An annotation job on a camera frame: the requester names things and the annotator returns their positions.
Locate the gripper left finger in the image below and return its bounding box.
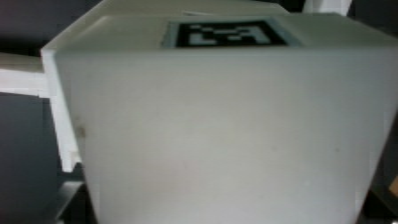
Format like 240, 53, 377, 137
50, 176, 98, 224

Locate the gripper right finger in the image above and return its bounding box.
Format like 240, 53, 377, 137
357, 190, 398, 224

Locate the white cube block with tag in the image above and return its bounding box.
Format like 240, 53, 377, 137
39, 0, 398, 224

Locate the white cabinet body box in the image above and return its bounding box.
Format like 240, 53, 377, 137
0, 52, 82, 172

